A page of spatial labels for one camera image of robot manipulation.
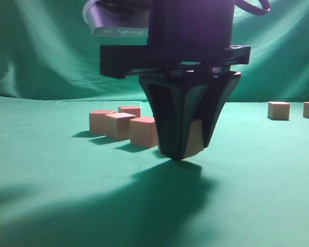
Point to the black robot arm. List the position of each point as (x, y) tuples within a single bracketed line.
[(184, 68)]

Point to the pink cube with dark mark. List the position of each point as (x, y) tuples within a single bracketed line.
[(194, 143)]

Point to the lavender wrist camera mount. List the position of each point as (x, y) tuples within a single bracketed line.
[(117, 18)]

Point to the pink wooden cube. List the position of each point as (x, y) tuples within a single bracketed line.
[(97, 122), (143, 132), (130, 109)]

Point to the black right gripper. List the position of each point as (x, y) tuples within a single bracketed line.
[(175, 102)]

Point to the pink cube third row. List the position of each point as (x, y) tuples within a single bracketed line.
[(118, 125)]

